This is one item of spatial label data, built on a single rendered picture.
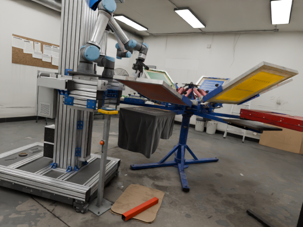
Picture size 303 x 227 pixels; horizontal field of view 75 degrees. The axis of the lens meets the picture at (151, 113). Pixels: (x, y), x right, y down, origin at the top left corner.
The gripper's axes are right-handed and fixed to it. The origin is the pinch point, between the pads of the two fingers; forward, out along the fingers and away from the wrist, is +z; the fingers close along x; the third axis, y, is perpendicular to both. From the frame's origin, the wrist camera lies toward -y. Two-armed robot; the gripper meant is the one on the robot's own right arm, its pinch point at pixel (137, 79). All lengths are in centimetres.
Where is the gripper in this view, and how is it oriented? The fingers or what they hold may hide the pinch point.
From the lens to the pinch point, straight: 189.9
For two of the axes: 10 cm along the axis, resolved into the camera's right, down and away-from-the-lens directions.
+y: -8.4, -1.8, 5.2
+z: -2.7, 9.6, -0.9
